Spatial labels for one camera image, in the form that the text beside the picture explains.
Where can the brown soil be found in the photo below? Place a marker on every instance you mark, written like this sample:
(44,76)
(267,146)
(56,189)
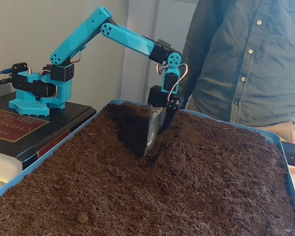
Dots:
(162,196)

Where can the blue plastic tray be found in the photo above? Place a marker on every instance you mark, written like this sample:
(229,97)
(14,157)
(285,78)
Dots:
(294,201)

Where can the green sleeved right forearm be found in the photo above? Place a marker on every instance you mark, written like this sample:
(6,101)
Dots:
(194,73)

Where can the khaki trousers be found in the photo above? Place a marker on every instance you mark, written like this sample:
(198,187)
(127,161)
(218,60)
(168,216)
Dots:
(285,132)

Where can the green button shirt torso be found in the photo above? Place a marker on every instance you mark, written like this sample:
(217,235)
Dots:
(248,73)

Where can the black chemistry physics handbook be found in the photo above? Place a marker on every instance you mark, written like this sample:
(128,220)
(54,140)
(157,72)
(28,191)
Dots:
(71,113)

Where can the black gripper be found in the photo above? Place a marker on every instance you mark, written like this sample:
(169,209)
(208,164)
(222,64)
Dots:
(157,96)

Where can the turquoise robot arm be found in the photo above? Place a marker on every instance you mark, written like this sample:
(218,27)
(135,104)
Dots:
(127,40)

